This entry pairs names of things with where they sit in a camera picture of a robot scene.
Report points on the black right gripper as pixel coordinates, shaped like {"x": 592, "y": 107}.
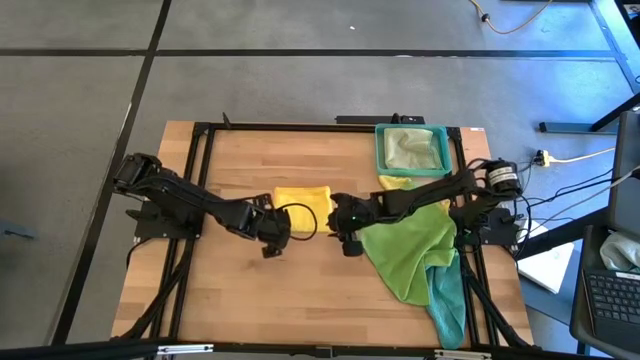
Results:
{"x": 357, "y": 215}

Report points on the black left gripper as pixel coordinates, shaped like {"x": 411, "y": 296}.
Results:
{"x": 247, "y": 217}

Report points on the plain yellow microfiber towel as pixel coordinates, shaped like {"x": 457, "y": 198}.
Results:
{"x": 300, "y": 197}

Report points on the bright green microfiber towel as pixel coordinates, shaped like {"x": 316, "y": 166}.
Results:
{"x": 405, "y": 250}

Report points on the yellow towel with white label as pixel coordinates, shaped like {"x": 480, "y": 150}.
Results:
{"x": 392, "y": 182}

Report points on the pale green teal-edged towel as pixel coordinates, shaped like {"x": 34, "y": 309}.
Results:
{"x": 412, "y": 147}

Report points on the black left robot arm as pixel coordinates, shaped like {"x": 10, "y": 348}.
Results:
{"x": 175, "y": 195}

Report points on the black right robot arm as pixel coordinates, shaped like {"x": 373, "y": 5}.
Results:
{"x": 430, "y": 192}

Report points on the teal microfiber towel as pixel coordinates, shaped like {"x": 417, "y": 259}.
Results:
{"x": 447, "y": 305}

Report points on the teal plastic tray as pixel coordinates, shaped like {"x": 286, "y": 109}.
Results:
{"x": 380, "y": 150}

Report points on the black bar device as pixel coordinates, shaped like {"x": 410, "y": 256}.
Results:
{"x": 370, "y": 120}

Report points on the white flat box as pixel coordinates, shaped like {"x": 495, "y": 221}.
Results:
{"x": 550, "y": 270}

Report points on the black diagonal desk bar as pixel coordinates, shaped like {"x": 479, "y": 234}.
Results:
{"x": 565, "y": 235}

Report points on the black rig beam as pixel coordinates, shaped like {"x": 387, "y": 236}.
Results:
{"x": 75, "y": 350}

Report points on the dark metal stand base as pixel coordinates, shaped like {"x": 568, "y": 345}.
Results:
{"x": 575, "y": 127}

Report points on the grey crumpled cloth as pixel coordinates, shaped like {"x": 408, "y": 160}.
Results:
{"x": 617, "y": 252}

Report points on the dark laptop with keyboard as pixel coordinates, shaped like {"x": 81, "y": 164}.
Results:
{"x": 615, "y": 300}

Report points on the grey monitor back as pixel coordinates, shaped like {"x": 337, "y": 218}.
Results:
{"x": 627, "y": 190}

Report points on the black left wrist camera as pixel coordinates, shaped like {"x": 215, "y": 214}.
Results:
{"x": 281, "y": 224}

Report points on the black aluminium table frame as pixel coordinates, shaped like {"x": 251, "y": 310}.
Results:
{"x": 325, "y": 127}

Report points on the silver metal bracket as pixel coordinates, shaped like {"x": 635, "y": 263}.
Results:
{"x": 185, "y": 349}
{"x": 462, "y": 355}

